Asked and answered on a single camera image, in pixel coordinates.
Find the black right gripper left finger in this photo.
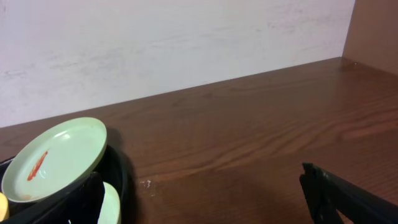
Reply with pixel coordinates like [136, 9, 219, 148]
[3, 172, 104, 224]

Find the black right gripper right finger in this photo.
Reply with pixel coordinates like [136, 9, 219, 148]
[300, 163, 397, 224]

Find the yellow plate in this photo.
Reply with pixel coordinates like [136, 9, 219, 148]
[0, 193, 9, 222]

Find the round black tray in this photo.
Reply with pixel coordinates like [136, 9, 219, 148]
[9, 146, 129, 222]

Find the green plate near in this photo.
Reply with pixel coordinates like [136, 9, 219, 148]
[98, 182, 121, 224]

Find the green plate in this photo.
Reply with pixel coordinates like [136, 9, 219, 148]
[98, 182, 121, 224]
[1, 117, 107, 203]

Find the green plate far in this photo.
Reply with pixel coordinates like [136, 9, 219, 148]
[1, 117, 107, 203]

